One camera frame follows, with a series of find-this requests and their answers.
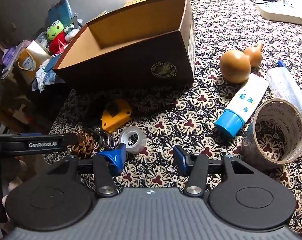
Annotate blue and white cloth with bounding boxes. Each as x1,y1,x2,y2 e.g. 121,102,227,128
32,55,66,93

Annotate clear plastic bottle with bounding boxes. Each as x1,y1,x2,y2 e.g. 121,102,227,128
266,60,302,123

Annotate blue bag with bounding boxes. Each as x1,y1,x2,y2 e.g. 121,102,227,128
48,0,78,28

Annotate gold and white paper bag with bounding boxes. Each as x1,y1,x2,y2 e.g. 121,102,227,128
17,40,51,80

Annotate brown cardboard box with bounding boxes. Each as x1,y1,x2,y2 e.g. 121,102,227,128
52,0,196,94

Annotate brown pine cone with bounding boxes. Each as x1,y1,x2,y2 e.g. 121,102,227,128
75,131,96,159

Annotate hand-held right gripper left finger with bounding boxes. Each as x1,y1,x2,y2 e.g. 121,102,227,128
45,142,128,197

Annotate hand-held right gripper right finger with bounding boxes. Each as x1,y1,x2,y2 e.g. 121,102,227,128
173,145,255,197

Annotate orange tape measure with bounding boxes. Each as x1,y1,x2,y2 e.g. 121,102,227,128
100,99,132,133

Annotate clear tape roll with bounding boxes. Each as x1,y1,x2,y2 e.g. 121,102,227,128
119,126,148,155

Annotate yellow printed cardboard sheet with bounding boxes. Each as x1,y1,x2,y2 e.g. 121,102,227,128
122,0,151,8

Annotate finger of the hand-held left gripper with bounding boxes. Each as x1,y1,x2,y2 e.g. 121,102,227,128
58,133,78,147

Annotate person's left hand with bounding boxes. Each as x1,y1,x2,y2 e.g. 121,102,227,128
1,159,27,207

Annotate white plush toy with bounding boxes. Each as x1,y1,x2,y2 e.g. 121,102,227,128
63,24,81,42

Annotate brown packing tape roll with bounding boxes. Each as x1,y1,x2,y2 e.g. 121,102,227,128
242,98,302,172

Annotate silver metal tool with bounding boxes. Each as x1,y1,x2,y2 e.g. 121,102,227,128
87,126,118,150

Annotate white power strip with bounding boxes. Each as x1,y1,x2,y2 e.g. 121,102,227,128
256,2,302,25

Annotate floral tablecloth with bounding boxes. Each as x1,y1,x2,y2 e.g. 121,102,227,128
42,0,302,235

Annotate purple packet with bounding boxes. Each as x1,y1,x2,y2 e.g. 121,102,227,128
1,47,20,66

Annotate green frog plush toy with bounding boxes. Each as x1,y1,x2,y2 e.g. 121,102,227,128
46,20,66,55

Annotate brown gourd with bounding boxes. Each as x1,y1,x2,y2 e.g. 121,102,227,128
219,42,264,83

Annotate white tube with blue cap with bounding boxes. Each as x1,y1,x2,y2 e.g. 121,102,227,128
214,74,270,138

